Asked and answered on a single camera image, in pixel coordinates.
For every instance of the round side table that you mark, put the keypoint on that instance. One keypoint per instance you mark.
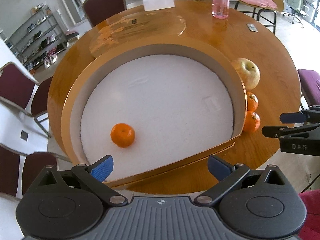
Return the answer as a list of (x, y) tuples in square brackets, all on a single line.
[(257, 11)]

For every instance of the orange tangerine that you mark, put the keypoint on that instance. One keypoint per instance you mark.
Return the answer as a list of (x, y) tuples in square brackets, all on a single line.
[(123, 135), (252, 122), (252, 102)]

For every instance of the red cloth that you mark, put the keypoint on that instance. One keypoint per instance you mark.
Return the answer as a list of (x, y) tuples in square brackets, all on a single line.
[(311, 227)]

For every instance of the yellow-red apple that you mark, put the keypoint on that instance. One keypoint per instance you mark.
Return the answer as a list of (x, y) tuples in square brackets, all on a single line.
[(248, 71)]

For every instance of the purple cushioned chair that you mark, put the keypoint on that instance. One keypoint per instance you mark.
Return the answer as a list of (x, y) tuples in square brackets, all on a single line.
[(310, 86)]

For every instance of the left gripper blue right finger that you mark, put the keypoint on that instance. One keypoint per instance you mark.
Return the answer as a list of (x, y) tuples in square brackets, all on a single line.
[(230, 179)]

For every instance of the round golden box base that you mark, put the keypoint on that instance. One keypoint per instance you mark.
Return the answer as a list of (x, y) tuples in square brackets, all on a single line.
[(182, 97)]

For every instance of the small grey card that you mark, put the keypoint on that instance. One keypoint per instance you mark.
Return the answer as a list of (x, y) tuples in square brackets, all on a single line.
[(252, 27)]

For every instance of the white tissue pack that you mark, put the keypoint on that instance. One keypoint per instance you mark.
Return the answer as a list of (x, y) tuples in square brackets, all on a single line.
[(152, 5)]

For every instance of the metal shoe rack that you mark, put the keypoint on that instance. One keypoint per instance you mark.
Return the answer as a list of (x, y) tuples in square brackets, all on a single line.
[(39, 40)]

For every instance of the maroon banquet chair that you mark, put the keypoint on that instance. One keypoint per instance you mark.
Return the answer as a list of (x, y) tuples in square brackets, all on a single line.
[(97, 11), (20, 169), (25, 94)]

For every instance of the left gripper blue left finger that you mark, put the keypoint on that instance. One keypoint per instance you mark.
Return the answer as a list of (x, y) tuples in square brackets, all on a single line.
[(92, 178)]

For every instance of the round golden box lid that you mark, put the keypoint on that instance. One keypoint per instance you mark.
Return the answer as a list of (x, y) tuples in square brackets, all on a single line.
[(136, 26)]

